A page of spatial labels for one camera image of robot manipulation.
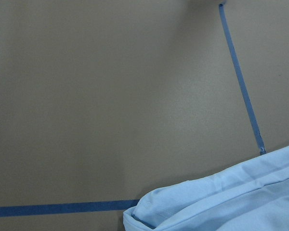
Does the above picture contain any light blue t-shirt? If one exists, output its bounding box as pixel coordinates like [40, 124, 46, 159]
[123, 146, 289, 231]

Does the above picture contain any brown paper table cover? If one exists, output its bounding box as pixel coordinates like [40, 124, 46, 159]
[0, 0, 289, 231]

